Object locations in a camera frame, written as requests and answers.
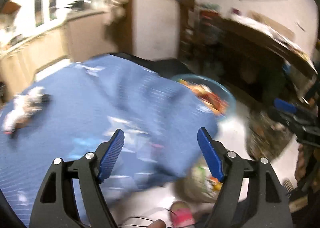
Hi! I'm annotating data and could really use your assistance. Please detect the kitchen base cabinets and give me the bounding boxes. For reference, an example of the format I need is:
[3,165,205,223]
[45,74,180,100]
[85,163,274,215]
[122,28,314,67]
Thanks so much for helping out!
[1,11,118,96]

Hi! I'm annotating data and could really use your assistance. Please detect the kitchen window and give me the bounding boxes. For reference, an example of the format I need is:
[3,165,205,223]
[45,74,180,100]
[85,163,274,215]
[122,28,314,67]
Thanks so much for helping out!
[34,0,57,27]

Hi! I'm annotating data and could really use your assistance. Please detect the right hand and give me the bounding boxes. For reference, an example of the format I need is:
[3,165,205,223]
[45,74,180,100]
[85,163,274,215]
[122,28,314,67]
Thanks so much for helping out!
[295,144,319,192]

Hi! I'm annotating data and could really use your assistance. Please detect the left hand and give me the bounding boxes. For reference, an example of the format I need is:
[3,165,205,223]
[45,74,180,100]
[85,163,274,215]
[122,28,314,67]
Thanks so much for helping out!
[146,219,167,228]

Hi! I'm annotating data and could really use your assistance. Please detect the pink slipper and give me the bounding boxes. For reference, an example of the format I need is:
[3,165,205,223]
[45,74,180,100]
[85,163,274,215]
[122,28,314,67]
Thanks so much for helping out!
[169,201,195,227]

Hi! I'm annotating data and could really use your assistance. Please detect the blue plastic basin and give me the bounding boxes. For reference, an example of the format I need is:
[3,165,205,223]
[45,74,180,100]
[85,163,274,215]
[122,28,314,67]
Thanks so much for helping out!
[171,74,236,121]

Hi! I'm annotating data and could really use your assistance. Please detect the blue checkered tablecloth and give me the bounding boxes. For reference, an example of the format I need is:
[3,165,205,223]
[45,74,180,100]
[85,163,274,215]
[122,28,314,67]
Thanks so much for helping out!
[1,54,217,225]

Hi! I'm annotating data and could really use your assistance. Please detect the dark wooden table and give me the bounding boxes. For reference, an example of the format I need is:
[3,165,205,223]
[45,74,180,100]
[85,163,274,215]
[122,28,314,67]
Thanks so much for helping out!
[212,15,318,78]

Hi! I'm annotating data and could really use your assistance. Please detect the hanging cloth bags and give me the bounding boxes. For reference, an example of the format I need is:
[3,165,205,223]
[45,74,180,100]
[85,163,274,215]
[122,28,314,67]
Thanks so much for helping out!
[105,0,132,47]

